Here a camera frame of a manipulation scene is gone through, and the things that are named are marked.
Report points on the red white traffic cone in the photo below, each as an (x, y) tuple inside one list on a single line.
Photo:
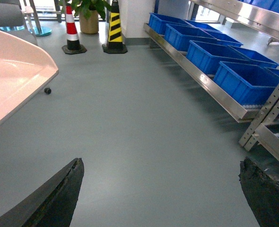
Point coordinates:
[(73, 45)]

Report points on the beige plastic dustpan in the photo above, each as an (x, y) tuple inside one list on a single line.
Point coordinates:
[(25, 69)]

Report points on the blue plastic bin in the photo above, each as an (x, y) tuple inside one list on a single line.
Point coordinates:
[(245, 83), (180, 36), (202, 26), (224, 39), (158, 22), (255, 57), (206, 56)]

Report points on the grey office chair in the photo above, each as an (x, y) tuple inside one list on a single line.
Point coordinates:
[(9, 21)]

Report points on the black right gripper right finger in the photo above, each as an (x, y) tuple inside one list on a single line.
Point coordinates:
[(260, 185)]

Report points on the steel roller shelf rack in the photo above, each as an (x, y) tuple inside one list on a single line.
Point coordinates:
[(263, 119)]

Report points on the yellow black traffic cone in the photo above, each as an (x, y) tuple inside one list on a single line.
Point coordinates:
[(115, 43)]

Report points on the potted green plant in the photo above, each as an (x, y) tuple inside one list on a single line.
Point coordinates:
[(88, 12)]

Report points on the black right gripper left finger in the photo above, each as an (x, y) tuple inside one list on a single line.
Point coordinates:
[(52, 204)]

